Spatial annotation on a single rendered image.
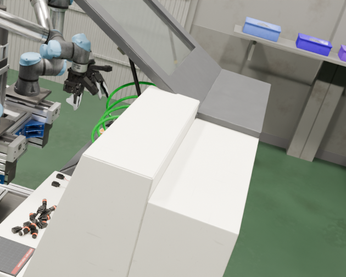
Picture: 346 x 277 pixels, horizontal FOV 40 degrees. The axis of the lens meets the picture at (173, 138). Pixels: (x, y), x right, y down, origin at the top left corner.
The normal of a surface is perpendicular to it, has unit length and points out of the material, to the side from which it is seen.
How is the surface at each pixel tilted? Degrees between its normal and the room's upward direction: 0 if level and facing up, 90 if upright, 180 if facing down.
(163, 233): 90
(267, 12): 90
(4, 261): 0
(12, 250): 0
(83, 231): 90
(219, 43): 90
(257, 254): 0
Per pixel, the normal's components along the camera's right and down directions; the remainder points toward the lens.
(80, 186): -0.24, 0.39
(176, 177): 0.24, -0.86
